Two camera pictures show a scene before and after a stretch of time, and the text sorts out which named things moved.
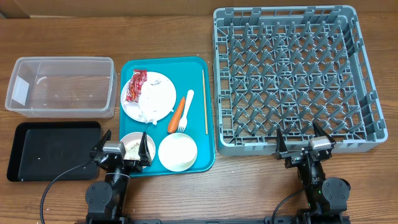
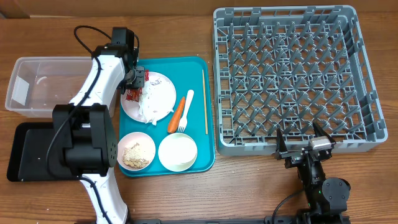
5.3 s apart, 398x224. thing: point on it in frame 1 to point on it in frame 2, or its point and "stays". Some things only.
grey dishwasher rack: x=288 y=68 stays
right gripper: x=292 y=157 stays
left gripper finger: x=143 y=154 to x=139 y=82
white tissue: x=156 y=101 stays
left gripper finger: x=99 y=146 to x=122 y=89
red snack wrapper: x=139 y=77 stays
